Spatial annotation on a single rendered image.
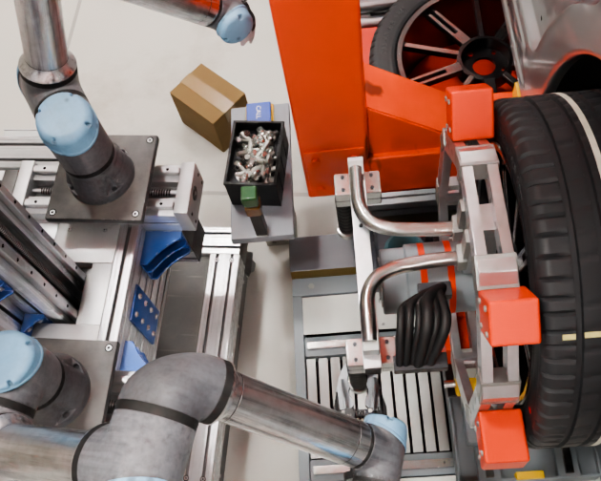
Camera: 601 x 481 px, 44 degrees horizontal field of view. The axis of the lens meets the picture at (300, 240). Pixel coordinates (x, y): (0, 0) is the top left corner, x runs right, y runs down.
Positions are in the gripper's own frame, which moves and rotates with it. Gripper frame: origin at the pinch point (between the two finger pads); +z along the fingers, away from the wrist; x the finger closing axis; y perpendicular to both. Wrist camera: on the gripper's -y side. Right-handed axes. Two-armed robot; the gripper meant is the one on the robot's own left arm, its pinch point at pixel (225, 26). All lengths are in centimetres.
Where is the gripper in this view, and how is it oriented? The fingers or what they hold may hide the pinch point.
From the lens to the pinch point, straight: 195.3
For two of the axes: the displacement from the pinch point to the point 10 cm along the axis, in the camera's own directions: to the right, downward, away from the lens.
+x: 8.8, 4.7, 1.2
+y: -4.1, 8.5, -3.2
